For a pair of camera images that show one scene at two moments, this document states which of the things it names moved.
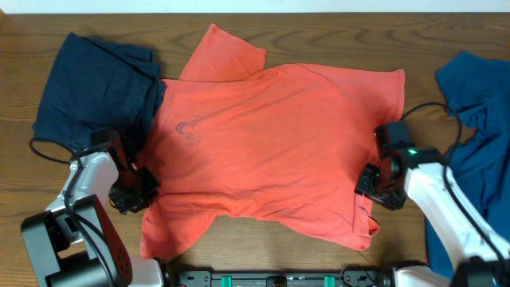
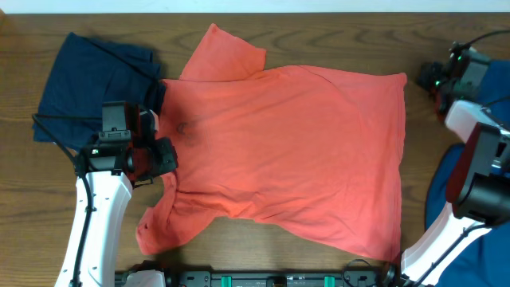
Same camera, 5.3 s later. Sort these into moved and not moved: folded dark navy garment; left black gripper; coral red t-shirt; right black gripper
Moved: right black gripper; left black gripper
Not moved: folded dark navy garment; coral red t-shirt
